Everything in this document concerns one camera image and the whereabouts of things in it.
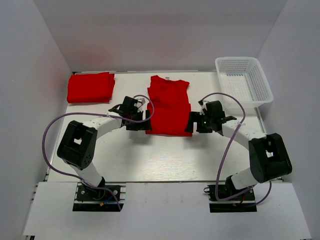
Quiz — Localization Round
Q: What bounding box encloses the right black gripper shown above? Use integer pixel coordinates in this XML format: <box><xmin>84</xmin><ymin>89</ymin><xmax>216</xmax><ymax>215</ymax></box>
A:
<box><xmin>185</xmin><ymin>111</ymin><xmax>215</xmax><ymax>133</ymax></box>

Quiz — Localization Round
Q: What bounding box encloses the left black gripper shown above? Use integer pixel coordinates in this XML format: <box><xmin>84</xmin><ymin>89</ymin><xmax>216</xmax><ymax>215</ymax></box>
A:
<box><xmin>126</xmin><ymin>109</ymin><xmax>152</xmax><ymax>131</ymax></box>

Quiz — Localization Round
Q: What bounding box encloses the red t shirt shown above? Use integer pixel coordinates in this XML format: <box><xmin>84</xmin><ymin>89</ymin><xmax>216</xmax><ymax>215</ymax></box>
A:
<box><xmin>145</xmin><ymin>75</ymin><xmax>193</xmax><ymax>137</ymax></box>
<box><xmin>67</xmin><ymin>72</ymin><xmax>116</xmax><ymax>104</ymax></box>

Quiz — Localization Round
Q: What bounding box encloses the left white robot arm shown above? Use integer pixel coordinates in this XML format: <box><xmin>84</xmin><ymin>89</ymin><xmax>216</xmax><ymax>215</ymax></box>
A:
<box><xmin>57</xmin><ymin>94</ymin><xmax>155</xmax><ymax>200</ymax></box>

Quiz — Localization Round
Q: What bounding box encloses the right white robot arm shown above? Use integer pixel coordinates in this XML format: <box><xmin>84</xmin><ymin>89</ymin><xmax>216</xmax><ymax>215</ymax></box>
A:
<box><xmin>185</xmin><ymin>100</ymin><xmax>293</xmax><ymax>201</ymax></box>

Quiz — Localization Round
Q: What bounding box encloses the white plastic basket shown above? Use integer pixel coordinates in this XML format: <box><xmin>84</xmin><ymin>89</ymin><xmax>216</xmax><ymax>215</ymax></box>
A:
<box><xmin>215</xmin><ymin>56</ymin><xmax>274</xmax><ymax>109</ymax></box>

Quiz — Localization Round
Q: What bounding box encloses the folded red t shirt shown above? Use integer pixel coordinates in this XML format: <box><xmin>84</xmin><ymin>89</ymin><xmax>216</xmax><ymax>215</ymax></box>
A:
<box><xmin>67</xmin><ymin>72</ymin><xmax>116</xmax><ymax>104</ymax></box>

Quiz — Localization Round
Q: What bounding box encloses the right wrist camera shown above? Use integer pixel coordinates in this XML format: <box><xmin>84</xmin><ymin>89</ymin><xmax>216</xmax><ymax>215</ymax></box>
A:
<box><xmin>198</xmin><ymin>100</ymin><xmax>208</xmax><ymax>115</ymax></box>

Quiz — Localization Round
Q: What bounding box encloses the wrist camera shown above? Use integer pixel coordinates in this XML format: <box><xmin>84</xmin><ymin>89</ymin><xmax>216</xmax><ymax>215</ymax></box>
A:
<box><xmin>198</xmin><ymin>100</ymin><xmax>208</xmax><ymax>115</ymax></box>
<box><xmin>136</xmin><ymin>97</ymin><xmax>146</xmax><ymax>106</ymax></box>

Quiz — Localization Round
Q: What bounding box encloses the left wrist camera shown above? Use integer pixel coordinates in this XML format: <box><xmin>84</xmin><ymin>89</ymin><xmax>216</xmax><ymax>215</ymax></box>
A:
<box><xmin>136</xmin><ymin>97</ymin><xmax>146</xmax><ymax>106</ymax></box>

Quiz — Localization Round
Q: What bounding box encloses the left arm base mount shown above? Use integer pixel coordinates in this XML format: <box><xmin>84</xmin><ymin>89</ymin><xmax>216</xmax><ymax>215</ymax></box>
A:
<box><xmin>72</xmin><ymin>183</ymin><xmax>126</xmax><ymax>213</ymax></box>

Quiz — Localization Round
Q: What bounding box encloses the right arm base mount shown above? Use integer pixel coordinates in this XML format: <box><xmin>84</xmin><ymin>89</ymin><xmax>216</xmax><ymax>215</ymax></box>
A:
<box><xmin>203</xmin><ymin>184</ymin><xmax>257</xmax><ymax>213</ymax></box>

